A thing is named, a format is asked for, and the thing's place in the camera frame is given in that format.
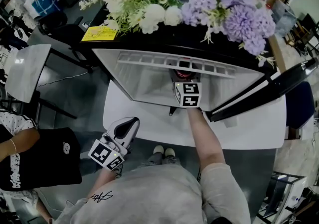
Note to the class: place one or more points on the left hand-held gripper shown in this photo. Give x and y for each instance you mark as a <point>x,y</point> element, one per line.
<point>104,154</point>

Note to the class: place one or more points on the white glass-door appliance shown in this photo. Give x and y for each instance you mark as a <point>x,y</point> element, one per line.
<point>281,193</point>

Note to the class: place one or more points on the white flower bouquet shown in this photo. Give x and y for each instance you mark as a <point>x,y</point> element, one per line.
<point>154,16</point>

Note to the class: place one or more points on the yellow label sticker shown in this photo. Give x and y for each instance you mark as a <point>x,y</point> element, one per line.
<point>99,33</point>

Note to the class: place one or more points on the person's grey sweatshirt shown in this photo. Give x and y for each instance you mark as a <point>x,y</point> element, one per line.
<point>154,195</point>

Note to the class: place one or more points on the black office chair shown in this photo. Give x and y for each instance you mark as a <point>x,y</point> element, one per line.
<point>59,29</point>

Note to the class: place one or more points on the grey marble side table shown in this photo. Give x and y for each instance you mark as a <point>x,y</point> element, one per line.
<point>27,71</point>

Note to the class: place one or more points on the blue wrapped barrel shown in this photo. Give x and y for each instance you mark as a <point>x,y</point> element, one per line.
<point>47,2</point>

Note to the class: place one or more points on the clear plastic box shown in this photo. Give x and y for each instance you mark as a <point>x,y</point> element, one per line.
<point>284,19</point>

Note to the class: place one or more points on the person's shoe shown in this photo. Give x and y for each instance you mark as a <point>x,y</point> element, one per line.
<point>170,152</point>
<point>158,149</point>

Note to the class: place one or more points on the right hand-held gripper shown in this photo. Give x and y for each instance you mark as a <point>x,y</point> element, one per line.
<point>189,94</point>

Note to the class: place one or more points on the person's right shoe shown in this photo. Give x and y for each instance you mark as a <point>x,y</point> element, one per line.
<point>170,152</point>

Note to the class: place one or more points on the person's left shoe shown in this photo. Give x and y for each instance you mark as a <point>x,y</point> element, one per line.
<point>158,149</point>

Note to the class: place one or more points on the purple flower bouquet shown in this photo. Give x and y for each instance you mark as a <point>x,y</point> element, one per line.
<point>239,21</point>

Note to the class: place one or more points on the person's left forearm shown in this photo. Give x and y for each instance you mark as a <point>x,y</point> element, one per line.
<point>102,183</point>

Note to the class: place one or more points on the blue chair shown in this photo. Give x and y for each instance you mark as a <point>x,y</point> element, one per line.
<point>300,106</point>

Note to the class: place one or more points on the person's grey trousers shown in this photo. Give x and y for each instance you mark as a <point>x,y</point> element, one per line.
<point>162,160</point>

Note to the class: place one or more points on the person's right forearm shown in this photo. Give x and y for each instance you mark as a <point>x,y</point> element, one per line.
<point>207,141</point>

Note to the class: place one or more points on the black mini fridge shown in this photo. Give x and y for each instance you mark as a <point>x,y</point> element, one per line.
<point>149,86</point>

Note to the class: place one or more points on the cola bottle with red cap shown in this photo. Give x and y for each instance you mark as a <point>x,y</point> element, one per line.
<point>183,75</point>

